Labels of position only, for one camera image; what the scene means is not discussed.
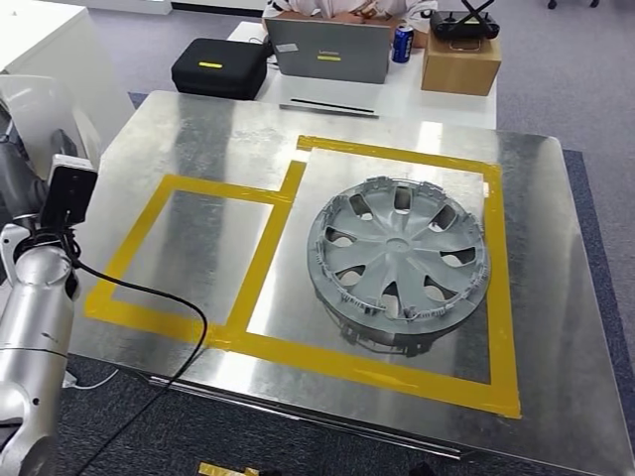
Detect steel workbench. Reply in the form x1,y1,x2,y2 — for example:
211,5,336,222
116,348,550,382
66,89,635,476

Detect brown cardboard box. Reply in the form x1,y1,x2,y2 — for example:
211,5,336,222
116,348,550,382
420,29,503,98

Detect black remote controller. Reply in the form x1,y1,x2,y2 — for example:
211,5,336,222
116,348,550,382
429,0,501,41

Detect grey wheel hubcap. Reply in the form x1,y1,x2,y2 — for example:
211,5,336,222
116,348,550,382
307,175,492,357

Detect black camera cable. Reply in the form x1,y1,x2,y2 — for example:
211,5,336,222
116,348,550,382
59,229,210,476

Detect white curved plastic part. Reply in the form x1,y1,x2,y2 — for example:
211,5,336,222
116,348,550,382
0,73,103,181

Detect grey laptop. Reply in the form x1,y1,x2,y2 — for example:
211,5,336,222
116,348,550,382
264,16,393,85

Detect black zip case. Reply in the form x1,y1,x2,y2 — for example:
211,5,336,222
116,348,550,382
171,37,270,102

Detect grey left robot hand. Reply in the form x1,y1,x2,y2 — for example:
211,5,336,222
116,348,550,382
0,128,79,222

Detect white floor cable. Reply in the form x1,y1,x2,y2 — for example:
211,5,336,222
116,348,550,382
61,367,120,390

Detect person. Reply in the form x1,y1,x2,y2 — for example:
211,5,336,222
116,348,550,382
261,0,440,49

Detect flat silver device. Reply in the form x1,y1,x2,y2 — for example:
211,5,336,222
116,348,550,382
279,96,381,120

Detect blue drink can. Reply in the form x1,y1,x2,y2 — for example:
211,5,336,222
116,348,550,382
392,23,415,64

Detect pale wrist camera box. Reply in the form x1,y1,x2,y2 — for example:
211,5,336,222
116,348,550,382
39,154,99,230

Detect white desk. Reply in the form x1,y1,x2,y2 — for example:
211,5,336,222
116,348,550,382
227,21,498,131

